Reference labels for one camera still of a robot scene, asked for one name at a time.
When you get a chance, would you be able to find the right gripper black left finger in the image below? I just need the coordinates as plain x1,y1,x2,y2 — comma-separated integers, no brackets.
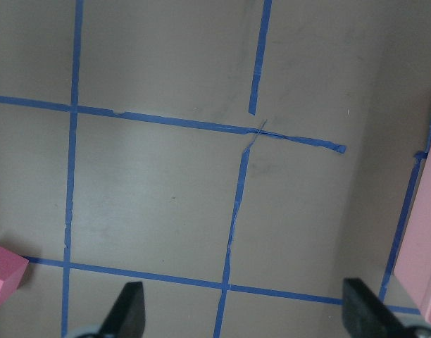
99,282,146,338

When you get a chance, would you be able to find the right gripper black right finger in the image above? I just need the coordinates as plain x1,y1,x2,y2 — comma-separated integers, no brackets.
342,278,416,338

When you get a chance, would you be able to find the pink plastic tray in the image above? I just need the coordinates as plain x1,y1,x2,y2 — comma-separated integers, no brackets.
394,147,431,324

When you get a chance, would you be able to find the pink foam cube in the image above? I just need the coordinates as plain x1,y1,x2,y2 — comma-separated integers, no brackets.
0,246,29,305

